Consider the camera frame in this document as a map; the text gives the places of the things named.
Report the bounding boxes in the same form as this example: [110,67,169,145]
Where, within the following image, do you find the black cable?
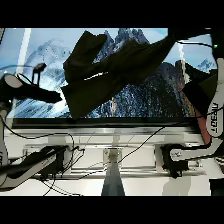
[0,113,84,197]
[117,119,196,165]

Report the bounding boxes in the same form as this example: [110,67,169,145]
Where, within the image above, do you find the red garment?
[194,108,213,145]

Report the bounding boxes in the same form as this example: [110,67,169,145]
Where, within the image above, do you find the dark green pants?
[61,29,178,120]

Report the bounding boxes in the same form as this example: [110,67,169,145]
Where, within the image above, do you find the silver frame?
[13,125,214,197]

